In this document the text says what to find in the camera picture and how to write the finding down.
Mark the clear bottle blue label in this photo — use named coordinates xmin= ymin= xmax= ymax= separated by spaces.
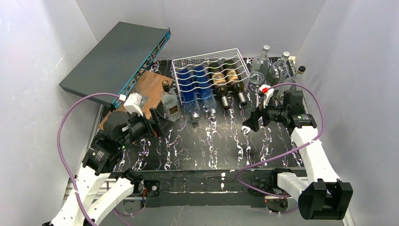
xmin=279 ymin=65 xmax=306 ymax=95

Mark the amber labelled bottle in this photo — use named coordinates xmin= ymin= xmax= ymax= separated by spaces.
xmin=160 ymin=80 xmax=181 ymax=121

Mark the clear bottle green label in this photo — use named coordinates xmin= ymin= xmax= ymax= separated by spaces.
xmin=249 ymin=45 xmax=271 ymax=85

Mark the dark wine bottle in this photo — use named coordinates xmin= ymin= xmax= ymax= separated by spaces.
xmin=208 ymin=63 xmax=230 ymax=110
xmin=222 ymin=59 xmax=247 ymax=106

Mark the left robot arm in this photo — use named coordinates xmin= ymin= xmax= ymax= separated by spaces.
xmin=45 ymin=108 xmax=173 ymax=226

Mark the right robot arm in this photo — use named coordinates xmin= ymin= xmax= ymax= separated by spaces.
xmin=243 ymin=87 xmax=353 ymax=220

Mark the large silver wrench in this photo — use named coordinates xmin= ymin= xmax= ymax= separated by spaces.
xmin=241 ymin=126 xmax=251 ymax=135

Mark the small silver wrench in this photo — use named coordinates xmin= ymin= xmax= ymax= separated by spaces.
xmin=255 ymin=90 xmax=262 ymax=107

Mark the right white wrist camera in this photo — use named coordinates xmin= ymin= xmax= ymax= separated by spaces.
xmin=258 ymin=84 xmax=274 ymax=108

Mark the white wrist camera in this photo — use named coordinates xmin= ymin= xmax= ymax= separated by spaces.
xmin=118 ymin=92 xmax=144 ymax=117
xmin=258 ymin=84 xmax=274 ymax=108

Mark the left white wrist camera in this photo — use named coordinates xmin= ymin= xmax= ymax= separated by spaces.
xmin=118 ymin=92 xmax=144 ymax=117

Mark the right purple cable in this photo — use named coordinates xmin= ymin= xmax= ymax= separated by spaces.
xmin=235 ymin=82 xmax=325 ymax=215

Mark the purple cable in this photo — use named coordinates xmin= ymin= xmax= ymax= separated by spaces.
xmin=56 ymin=92 xmax=147 ymax=226
xmin=235 ymin=82 xmax=325 ymax=215

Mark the white wire wine rack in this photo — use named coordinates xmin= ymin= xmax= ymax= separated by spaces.
xmin=171 ymin=48 xmax=251 ymax=106

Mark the aluminium frame rail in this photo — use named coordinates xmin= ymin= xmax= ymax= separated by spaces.
xmin=57 ymin=103 xmax=355 ymax=226

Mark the grey network switch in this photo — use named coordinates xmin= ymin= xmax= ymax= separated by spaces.
xmin=59 ymin=22 xmax=171 ymax=97

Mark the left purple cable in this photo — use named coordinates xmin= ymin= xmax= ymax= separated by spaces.
xmin=56 ymin=92 xmax=147 ymax=226

